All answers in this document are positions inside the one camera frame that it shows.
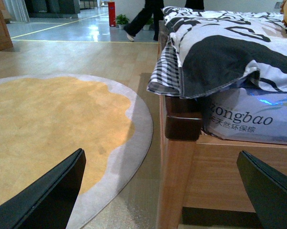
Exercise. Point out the wooden bed frame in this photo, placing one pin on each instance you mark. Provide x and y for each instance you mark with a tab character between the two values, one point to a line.
198	169

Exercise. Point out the red fire extinguisher cabinet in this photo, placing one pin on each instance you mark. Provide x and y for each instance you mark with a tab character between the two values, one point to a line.
112	16

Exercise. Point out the right potted green plant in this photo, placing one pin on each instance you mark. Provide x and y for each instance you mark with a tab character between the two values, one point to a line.
148	24

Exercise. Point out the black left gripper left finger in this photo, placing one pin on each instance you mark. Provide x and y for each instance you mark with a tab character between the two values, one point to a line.
48	202

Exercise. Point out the plastic wrapped white mattress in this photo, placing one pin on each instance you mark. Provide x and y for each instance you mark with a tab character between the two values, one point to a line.
246	114

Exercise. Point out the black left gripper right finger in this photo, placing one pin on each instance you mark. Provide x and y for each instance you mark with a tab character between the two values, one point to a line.
266	188

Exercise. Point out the potted green plant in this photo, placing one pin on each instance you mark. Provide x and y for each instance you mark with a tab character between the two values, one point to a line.
121	20
148	24

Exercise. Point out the left potted green plant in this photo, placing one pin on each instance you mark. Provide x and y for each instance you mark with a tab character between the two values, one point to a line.
121	20

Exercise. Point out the walking person in black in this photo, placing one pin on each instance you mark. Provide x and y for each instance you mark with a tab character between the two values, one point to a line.
152	8

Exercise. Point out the round yellow grey rug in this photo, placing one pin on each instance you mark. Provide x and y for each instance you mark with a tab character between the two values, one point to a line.
45	118

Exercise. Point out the black white patterned quilt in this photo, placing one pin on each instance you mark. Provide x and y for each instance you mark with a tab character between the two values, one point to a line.
220	49

